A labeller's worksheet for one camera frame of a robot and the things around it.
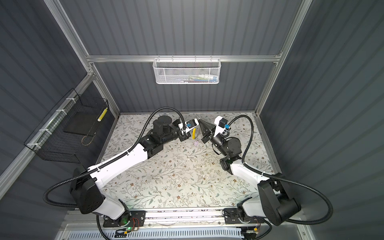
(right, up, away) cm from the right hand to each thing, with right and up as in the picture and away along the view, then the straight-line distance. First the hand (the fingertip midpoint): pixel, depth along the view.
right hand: (200, 123), depth 68 cm
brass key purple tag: (-2, -11, +14) cm, 18 cm away
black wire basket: (-66, -5, +4) cm, 66 cm away
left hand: (-3, +1, +5) cm, 6 cm away
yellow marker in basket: (-54, +5, +13) cm, 56 cm away
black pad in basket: (-60, 0, +8) cm, 61 cm away
